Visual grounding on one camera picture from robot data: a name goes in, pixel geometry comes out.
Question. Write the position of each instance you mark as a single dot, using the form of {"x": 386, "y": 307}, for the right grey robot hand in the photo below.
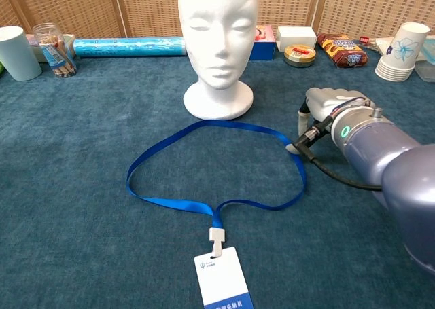
{"x": 333, "y": 100}

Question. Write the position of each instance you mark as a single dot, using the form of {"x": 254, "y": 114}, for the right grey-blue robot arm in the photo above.
{"x": 391, "y": 153}

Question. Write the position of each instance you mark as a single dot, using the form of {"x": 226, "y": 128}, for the brown chocolate snack packet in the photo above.
{"x": 343, "y": 51}

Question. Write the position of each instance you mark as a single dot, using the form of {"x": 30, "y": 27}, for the round gold tin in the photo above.
{"x": 299, "y": 56}

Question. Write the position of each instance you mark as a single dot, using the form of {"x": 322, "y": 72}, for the white plastic bag packet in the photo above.
{"x": 382, "y": 45}

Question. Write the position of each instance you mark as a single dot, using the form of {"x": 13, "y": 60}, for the white carton box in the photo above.
{"x": 295, "y": 35}

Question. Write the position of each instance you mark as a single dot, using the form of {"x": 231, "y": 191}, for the stacked flower print paper cups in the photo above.
{"x": 401, "y": 51}

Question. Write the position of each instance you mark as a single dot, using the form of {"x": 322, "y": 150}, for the blue pink cookie box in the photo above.
{"x": 263, "y": 47}

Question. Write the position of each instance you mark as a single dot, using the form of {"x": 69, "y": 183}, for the clear container with blue lid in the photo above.
{"x": 426, "y": 69}

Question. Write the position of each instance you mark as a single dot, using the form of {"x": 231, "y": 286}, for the white foam mannequin head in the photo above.
{"x": 217, "y": 34}

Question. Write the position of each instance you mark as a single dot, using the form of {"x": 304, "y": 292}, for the teal table cloth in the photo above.
{"x": 68, "y": 186}

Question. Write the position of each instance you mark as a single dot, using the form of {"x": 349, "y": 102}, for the woven bamboo folding screen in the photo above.
{"x": 68, "y": 10}

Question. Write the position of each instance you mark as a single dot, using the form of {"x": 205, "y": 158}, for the clear jar of biscuit sticks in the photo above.
{"x": 54, "y": 51}

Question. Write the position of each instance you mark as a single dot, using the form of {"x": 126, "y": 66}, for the pale plain paper cup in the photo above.
{"x": 17, "y": 54}

